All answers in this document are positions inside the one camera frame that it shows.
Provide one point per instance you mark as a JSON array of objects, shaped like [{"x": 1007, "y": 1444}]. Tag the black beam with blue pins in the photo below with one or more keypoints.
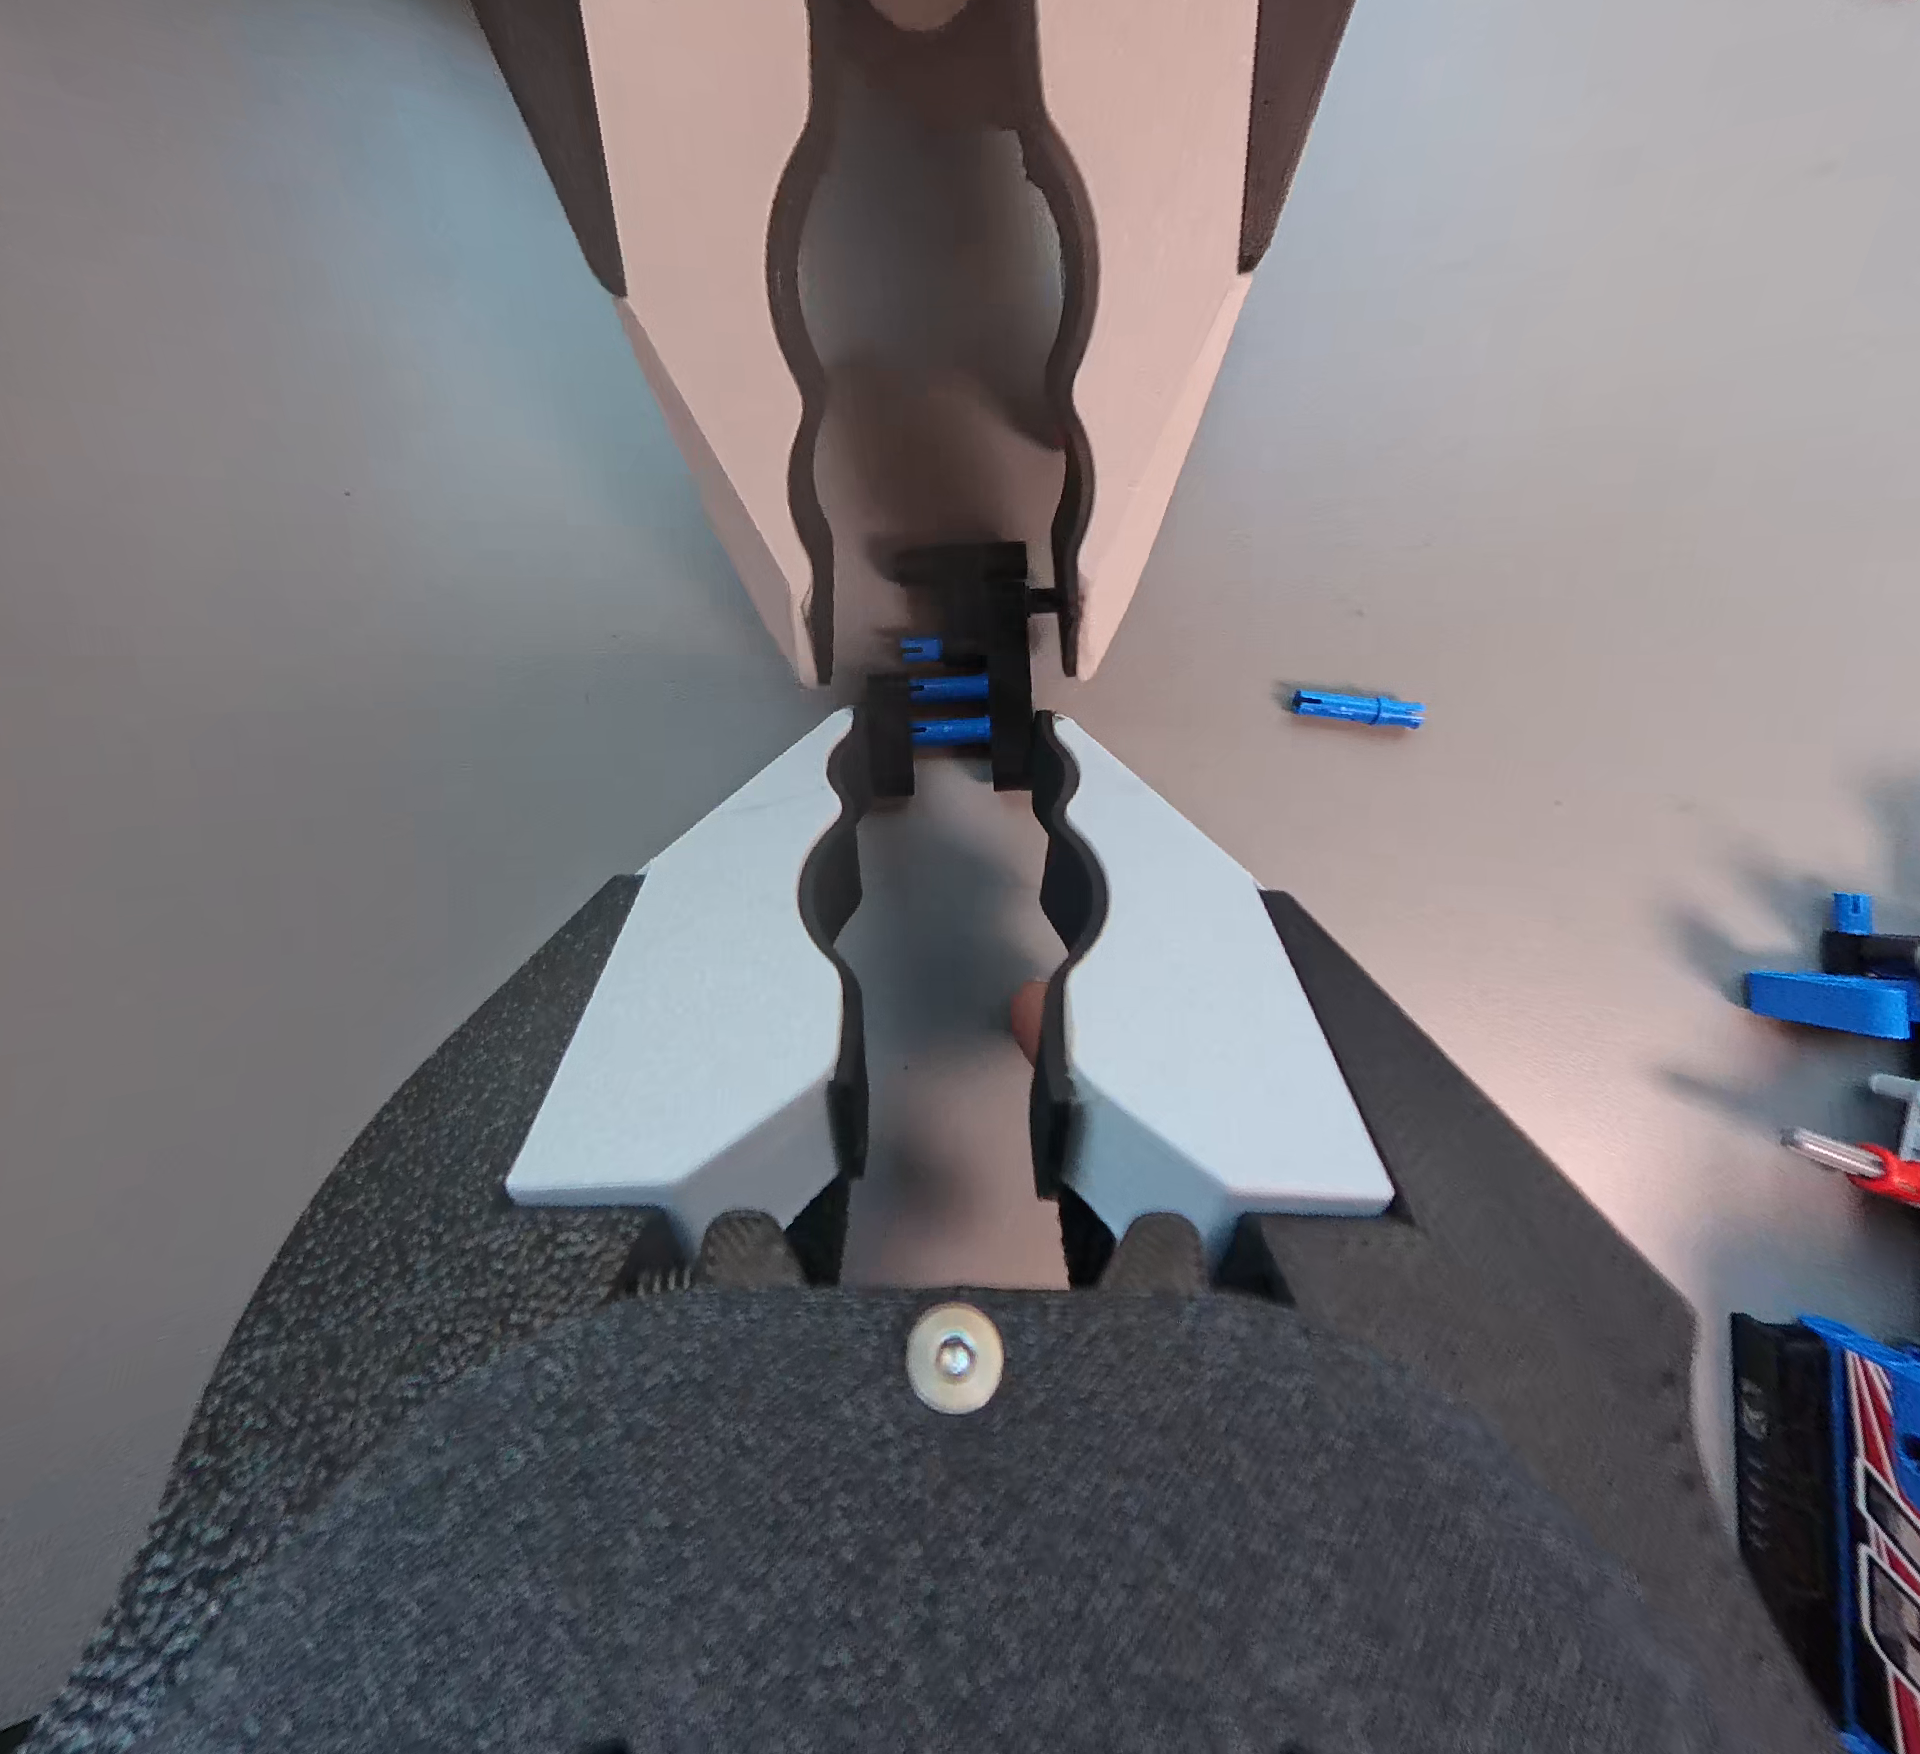
[{"x": 1012, "y": 735}]

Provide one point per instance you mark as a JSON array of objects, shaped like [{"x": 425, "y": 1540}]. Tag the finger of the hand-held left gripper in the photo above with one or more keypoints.
[
  {"x": 675, "y": 136},
  {"x": 1167, "y": 136}
]

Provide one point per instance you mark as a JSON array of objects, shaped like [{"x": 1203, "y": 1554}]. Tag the blue connector pin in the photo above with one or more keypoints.
[{"x": 1356, "y": 711}]

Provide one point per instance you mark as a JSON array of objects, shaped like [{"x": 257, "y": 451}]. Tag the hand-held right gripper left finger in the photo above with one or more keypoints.
[{"x": 689, "y": 1034}]

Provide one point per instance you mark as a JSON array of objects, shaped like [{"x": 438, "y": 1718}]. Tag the grey desk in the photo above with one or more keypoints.
[{"x": 300, "y": 586}]

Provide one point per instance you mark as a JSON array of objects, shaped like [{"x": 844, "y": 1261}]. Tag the toy brick race car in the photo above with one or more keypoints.
[{"x": 1843, "y": 1484}]

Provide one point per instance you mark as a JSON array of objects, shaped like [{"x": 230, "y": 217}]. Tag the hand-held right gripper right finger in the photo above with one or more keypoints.
[{"x": 1230, "y": 1049}]

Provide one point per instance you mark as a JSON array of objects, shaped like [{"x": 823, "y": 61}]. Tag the person's right hand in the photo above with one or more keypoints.
[{"x": 1026, "y": 1022}]

